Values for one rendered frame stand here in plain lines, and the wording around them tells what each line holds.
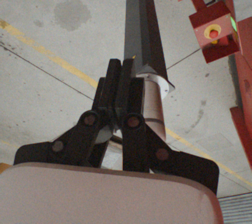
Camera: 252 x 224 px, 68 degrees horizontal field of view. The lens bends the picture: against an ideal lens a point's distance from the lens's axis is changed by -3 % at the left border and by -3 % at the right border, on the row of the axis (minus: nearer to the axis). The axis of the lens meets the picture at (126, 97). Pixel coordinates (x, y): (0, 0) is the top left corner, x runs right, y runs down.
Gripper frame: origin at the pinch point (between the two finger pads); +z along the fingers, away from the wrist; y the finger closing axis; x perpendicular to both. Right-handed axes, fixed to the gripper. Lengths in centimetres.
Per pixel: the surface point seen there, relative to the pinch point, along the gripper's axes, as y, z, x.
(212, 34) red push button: 24, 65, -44
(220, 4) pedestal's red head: 28, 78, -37
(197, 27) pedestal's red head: 18, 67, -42
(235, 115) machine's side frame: 103, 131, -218
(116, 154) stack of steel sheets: -64, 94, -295
